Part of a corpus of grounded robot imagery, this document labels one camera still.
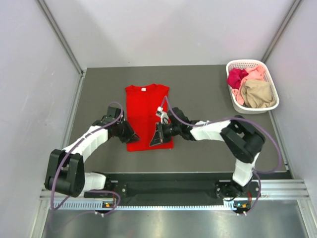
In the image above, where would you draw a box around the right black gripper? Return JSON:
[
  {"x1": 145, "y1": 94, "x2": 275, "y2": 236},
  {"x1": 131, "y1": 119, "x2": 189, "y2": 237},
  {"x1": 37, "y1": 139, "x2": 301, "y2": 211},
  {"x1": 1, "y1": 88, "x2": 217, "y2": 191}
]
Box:
[{"x1": 150, "y1": 121, "x2": 181, "y2": 147}]

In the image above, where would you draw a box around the red t shirt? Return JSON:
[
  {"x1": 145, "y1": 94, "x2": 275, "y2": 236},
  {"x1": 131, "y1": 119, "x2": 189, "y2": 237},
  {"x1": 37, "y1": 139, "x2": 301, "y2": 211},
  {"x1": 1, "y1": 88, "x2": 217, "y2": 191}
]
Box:
[{"x1": 125, "y1": 84, "x2": 174, "y2": 152}]

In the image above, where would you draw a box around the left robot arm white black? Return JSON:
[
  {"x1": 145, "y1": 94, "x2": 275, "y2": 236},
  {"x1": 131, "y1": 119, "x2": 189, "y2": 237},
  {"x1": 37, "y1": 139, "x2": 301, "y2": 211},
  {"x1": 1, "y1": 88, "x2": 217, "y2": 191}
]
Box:
[{"x1": 44, "y1": 104, "x2": 140, "y2": 197}]

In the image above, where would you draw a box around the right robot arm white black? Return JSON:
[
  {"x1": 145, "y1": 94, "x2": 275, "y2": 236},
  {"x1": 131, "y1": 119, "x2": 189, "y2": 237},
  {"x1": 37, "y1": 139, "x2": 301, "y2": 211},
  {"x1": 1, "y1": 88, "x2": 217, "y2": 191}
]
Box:
[{"x1": 150, "y1": 107, "x2": 265, "y2": 197}]

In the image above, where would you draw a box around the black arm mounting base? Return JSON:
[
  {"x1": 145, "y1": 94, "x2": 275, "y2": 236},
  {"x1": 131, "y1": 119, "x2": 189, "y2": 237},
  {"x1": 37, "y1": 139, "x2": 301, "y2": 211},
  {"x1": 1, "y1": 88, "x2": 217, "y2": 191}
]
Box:
[{"x1": 84, "y1": 172, "x2": 263, "y2": 206}]

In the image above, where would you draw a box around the magenta t shirt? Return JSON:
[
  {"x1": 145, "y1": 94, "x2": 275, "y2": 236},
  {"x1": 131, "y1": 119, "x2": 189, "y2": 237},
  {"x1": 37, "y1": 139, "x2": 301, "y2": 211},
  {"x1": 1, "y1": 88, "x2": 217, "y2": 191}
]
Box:
[{"x1": 226, "y1": 68, "x2": 248, "y2": 89}]

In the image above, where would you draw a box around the beige t shirt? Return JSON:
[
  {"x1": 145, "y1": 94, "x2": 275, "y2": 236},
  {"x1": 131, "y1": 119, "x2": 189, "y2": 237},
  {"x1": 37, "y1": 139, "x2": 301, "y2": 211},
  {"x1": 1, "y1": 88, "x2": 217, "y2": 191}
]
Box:
[{"x1": 241, "y1": 80, "x2": 276, "y2": 109}]

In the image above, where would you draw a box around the white plastic laundry basket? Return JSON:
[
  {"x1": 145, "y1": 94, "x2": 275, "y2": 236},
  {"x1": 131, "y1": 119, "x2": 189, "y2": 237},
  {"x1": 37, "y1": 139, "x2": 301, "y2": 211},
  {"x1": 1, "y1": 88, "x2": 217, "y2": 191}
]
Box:
[{"x1": 226, "y1": 59, "x2": 279, "y2": 115}]

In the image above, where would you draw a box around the pink t shirt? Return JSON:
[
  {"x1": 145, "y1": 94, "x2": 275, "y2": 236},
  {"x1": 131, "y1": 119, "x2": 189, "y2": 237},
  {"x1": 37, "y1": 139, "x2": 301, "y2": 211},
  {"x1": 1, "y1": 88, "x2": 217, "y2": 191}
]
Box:
[{"x1": 231, "y1": 65, "x2": 265, "y2": 106}]

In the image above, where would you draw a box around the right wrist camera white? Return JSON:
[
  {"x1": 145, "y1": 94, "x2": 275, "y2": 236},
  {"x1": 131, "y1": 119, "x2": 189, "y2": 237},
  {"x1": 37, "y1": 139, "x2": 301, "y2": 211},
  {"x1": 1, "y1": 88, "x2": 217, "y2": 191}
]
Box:
[{"x1": 156, "y1": 107, "x2": 169, "y2": 124}]

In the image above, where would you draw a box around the slotted cable duct rail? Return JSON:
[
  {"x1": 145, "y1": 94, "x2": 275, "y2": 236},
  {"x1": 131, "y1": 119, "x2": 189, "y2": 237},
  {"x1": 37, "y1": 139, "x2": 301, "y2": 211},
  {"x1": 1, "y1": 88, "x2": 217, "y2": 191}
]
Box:
[{"x1": 53, "y1": 199, "x2": 251, "y2": 211}]

